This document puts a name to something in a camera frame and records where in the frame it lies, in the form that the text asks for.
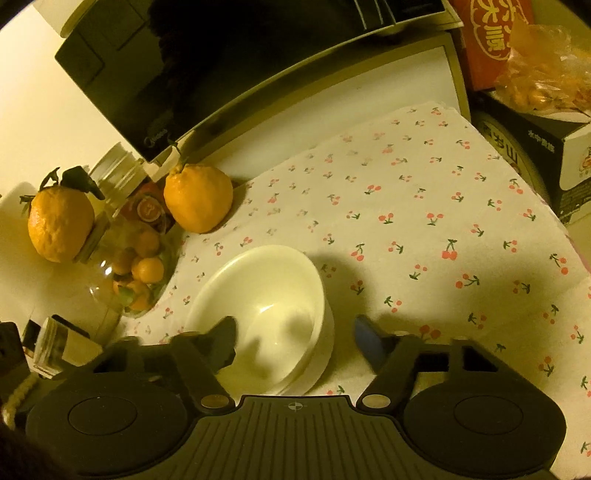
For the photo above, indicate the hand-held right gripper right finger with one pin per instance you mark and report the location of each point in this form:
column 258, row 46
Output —
column 369, row 344

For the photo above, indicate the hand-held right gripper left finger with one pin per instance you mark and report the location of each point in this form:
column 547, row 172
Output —
column 226, row 344

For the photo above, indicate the white bowl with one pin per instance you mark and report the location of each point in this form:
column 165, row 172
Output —
column 327, row 327

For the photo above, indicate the small cream bowl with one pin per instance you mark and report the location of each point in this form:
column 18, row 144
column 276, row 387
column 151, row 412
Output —
column 272, row 341

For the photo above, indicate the white plate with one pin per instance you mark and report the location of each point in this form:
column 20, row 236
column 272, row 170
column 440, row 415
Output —
column 302, row 386

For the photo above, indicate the pile of small oranges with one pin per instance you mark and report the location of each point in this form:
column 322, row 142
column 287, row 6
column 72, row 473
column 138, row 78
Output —
column 145, row 270

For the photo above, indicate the cherry print tablecloth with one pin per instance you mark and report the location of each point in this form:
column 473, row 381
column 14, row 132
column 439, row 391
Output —
column 415, row 240

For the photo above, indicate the clear glass jar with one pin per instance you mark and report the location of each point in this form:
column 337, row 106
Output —
column 106, row 272

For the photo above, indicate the dark jar with white lid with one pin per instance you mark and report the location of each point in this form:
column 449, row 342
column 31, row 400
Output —
column 55, row 346

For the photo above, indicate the large orange with leaves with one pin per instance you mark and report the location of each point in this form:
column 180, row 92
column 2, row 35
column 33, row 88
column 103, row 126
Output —
column 60, row 226

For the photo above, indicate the black printed box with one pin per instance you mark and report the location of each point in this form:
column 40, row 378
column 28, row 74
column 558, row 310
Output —
column 540, row 147

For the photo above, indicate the black microwave oven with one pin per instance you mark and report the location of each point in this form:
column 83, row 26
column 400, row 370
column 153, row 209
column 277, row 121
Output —
column 207, row 69

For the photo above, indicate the red printed box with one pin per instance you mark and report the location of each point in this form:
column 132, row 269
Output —
column 485, row 41

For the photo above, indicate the plastic bag of kumquats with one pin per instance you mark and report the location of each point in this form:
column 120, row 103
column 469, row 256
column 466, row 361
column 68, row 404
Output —
column 545, row 69

